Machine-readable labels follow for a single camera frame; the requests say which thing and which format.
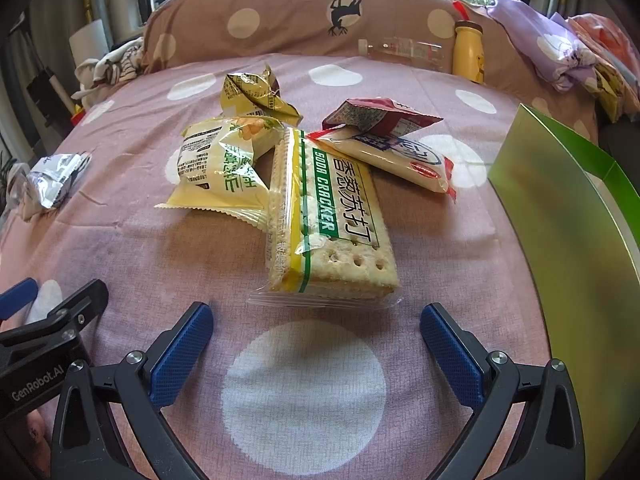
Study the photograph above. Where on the red snack packet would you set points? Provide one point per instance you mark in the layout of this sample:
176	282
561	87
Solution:
370	115

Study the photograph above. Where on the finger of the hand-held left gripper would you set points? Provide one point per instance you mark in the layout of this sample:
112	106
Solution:
17	296
75	305

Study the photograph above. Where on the cream red-edged snack packet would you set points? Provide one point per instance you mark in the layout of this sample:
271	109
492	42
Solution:
415	165

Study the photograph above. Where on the pink polka dot bedsheet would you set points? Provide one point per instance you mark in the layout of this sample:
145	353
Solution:
150	260

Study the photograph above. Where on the striped crumpled cloth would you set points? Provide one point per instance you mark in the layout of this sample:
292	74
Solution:
120	65

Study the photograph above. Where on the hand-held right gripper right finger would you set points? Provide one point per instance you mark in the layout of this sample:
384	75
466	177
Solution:
450	355

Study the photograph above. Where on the crumpled yellow snack packet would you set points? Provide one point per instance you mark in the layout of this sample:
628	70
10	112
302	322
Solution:
250	92

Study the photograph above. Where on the yellow printed bag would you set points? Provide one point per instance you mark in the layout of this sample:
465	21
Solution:
610	92

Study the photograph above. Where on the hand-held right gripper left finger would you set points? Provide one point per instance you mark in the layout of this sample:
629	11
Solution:
182	355

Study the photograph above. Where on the clear plastic bottle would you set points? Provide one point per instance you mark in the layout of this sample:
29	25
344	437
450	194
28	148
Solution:
400	50

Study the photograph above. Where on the green cardboard box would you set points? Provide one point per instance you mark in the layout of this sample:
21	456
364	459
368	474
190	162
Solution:
550	200

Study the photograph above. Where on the crumpled clear plastic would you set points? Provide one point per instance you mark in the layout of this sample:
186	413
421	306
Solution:
15	190

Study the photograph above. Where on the orange patterned cloth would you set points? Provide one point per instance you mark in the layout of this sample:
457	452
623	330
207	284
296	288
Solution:
610	45

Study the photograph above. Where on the yellow bottle with red cap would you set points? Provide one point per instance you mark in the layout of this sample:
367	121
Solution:
467	55

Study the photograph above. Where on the silver snack packet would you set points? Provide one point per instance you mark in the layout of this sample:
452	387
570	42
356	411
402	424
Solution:
55	175

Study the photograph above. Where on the pale yellow snack packet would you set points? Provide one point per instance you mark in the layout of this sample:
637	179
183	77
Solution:
215	170

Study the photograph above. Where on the clear-wrapped cracker pack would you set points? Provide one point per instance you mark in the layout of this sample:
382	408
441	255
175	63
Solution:
325	230

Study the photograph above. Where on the lilac printed cloth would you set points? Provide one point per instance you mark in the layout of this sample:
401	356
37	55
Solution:
540	40

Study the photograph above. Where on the white paper roll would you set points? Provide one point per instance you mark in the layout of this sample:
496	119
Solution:
87	42

